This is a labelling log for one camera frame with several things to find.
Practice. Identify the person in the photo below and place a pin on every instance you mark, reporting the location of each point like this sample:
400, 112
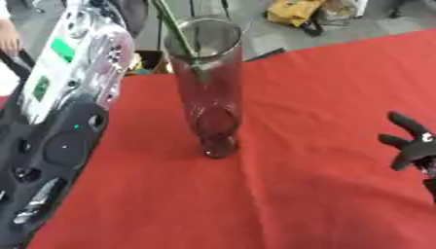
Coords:
7, 42

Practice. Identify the tall clear glass vase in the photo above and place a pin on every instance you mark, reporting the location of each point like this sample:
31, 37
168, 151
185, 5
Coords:
207, 84

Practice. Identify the yellow bag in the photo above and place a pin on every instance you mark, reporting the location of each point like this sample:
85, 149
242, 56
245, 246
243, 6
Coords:
292, 11

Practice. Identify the green flower stem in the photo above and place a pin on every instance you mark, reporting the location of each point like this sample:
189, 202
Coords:
175, 30

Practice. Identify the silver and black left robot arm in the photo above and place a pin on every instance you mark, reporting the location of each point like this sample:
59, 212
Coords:
62, 97

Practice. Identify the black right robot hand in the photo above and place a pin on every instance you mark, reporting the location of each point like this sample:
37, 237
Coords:
417, 146

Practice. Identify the cardboard box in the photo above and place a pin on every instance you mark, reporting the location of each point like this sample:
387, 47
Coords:
149, 62

